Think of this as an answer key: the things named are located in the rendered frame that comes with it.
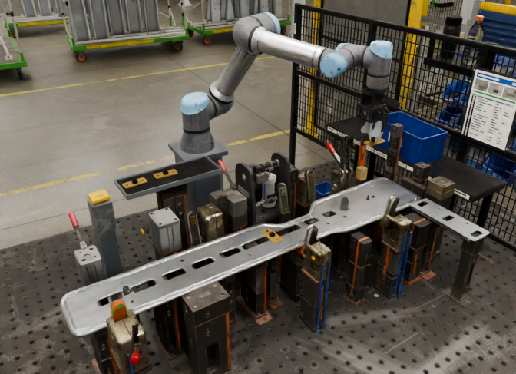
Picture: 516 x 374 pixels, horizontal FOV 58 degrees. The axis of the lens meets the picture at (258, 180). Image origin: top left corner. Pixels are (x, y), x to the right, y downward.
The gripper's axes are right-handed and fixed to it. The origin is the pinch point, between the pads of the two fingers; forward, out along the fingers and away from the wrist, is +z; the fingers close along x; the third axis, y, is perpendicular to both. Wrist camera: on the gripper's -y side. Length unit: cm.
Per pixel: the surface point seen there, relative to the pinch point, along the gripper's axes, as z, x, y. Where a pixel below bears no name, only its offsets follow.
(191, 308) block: 22, 19, 87
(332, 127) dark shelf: 25, -59, -33
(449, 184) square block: 21.4, 16.5, -27.7
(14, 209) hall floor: 126, -254, 117
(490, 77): -15, 7, -55
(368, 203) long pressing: 26.8, 3.0, 2.3
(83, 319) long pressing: 25, 4, 113
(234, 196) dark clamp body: 18, -19, 50
